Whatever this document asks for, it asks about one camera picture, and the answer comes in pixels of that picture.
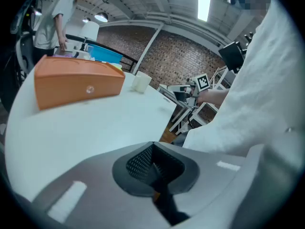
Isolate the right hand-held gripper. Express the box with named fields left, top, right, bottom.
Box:
left=166, top=73, right=212, bottom=107

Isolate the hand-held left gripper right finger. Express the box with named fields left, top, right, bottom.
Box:
left=152, top=141, right=264, bottom=227

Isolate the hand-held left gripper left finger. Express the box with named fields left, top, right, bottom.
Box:
left=32, top=141, right=173, bottom=229

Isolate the white cup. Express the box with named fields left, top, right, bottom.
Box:
left=131, top=71, right=143, bottom=91
left=136, top=74, right=153, bottom=94

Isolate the person's right forearm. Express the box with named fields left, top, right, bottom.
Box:
left=196, top=88, right=231, bottom=109

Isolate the black monitor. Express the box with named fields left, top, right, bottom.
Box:
left=218, top=41, right=247, bottom=74

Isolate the black railing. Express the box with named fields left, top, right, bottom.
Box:
left=65, top=33, right=139, bottom=72

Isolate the blue plastic bin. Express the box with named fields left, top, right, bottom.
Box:
left=86, top=43, right=123, bottom=64

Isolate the person's white shirt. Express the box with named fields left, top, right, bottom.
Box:
left=183, top=0, right=305, bottom=169

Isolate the orange plastic box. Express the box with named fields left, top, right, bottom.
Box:
left=34, top=54, right=126, bottom=111

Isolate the round pendant lamp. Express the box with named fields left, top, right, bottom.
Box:
left=94, top=11, right=109, bottom=23

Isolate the white lamp shade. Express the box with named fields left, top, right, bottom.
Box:
left=79, top=20, right=100, bottom=42

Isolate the grey office chair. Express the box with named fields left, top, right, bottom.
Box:
left=14, top=31, right=36, bottom=74

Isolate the white table frame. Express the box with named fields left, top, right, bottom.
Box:
left=156, top=65, right=230, bottom=135

